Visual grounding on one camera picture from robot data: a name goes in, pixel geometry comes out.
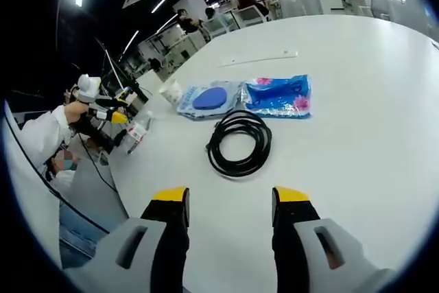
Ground person's left hand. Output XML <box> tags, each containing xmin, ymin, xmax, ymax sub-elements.
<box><xmin>64</xmin><ymin>102</ymin><xmax>91</xmax><ymax>126</ymax></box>

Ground thin black cable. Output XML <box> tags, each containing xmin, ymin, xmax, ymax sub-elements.
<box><xmin>3</xmin><ymin>99</ymin><xmax>111</xmax><ymax>236</ymax></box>

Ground person's legs in jeans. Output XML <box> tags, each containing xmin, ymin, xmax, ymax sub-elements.
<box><xmin>58</xmin><ymin>203</ymin><xmax>110</xmax><ymax>259</ymax></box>

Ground person's white coat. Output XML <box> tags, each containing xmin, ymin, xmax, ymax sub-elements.
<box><xmin>3</xmin><ymin>100</ymin><xmax>64</xmax><ymax>270</ymax></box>

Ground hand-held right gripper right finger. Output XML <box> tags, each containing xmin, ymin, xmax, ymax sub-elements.
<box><xmin>272</xmin><ymin>185</ymin><xmax>395</xmax><ymax>293</ymax></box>

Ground clear plastic water bottle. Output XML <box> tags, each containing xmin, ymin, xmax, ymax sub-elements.
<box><xmin>121</xmin><ymin>110</ymin><xmax>154</xmax><ymax>155</ymax></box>

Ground white packet with blue pad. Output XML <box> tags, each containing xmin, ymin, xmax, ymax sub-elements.
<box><xmin>176</xmin><ymin>79</ymin><xmax>246</xmax><ymax>121</ymax></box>

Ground white table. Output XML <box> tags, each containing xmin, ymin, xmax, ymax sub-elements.
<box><xmin>108</xmin><ymin>14</ymin><xmax>439</xmax><ymax>293</ymax></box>

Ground white paper cup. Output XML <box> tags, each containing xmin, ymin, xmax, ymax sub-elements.
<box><xmin>158</xmin><ymin>78</ymin><xmax>184</xmax><ymax>104</ymax></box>

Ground blue flowered plastic packet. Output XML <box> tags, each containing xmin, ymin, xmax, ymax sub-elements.
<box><xmin>241</xmin><ymin>73</ymin><xmax>315</xmax><ymax>119</ymax></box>

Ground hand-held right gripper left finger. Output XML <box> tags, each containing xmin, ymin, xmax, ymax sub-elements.
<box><xmin>63</xmin><ymin>185</ymin><xmax>191</xmax><ymax>293</ymax></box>

